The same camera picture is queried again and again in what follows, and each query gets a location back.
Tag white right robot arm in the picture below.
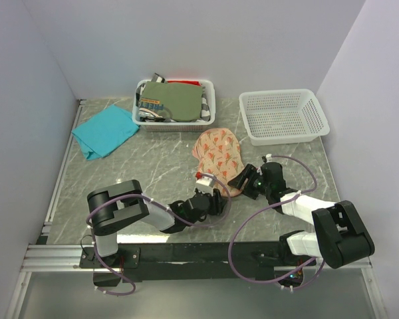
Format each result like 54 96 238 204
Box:
228 162 375 269

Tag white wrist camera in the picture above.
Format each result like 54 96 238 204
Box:
195 172 215 195
262 154 273 163

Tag teal folded cloth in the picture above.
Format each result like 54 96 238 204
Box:
72 104 139 161

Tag white empty mesh basket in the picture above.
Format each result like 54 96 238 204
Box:
239 89 330 146

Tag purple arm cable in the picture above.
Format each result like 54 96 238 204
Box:
85 171 233 297
227 154 326 290

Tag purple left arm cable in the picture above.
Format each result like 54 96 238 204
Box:
85 171 233 297

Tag black grey striped garment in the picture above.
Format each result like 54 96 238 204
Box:
135 74 210 122

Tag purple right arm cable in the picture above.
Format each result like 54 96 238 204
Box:
227 154 326 290

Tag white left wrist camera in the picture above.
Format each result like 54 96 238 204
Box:
195 172 215 195

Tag white clothes basket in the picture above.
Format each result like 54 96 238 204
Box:
132 79 216 132

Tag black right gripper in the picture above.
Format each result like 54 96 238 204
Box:
227 163 271 200

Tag green printed t-shirt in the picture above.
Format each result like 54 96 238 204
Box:
138 81 203 122

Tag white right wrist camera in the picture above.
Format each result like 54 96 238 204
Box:
262 154 273 163

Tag aluminium rail frame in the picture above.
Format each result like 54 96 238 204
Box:
3 98 386 319

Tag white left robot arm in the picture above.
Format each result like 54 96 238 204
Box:
86 176 228 267

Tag floral pink bra laundry bag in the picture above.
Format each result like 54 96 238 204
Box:
192 128 245 197

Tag red garment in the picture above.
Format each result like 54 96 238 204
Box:
167 80 201 86

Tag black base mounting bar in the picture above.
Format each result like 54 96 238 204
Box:
78 241 317 287

